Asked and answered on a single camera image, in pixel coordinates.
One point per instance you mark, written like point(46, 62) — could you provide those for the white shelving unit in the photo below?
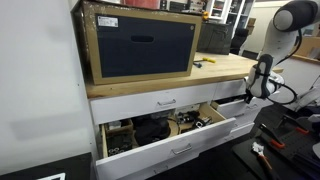
point(230, 10)

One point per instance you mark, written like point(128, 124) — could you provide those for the small open cardboard box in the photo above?
point(121, 128)

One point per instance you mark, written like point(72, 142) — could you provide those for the black round bag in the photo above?
point(151, 130)

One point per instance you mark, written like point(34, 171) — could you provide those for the white partition panel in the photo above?
point(40, 83)

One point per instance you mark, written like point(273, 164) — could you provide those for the black panel with white mark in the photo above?
point(33, 168)

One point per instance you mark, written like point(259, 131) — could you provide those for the white curved object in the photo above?
point(310, 96)

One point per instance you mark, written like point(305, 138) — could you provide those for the black perforated board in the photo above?
point(293, 150)

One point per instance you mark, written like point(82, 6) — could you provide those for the white table with wooden top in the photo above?
point(300, 76)

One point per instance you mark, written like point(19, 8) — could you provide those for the black office chair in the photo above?
point(239, 38)

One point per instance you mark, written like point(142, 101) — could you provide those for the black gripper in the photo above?
point(248, 96)

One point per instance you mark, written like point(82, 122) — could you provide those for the white and orange hand tool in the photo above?
point(257, 148)

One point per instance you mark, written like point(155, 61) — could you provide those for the cardboard box with dark label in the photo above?
point(308, 46)

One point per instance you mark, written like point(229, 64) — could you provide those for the white workbench with wooden top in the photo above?
point(216, 71)

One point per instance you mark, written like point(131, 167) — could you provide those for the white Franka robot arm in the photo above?
point(276, 43)

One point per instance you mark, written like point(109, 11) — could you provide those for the black clamp with orange tip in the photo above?
point(301, 130)
point(276, 144)

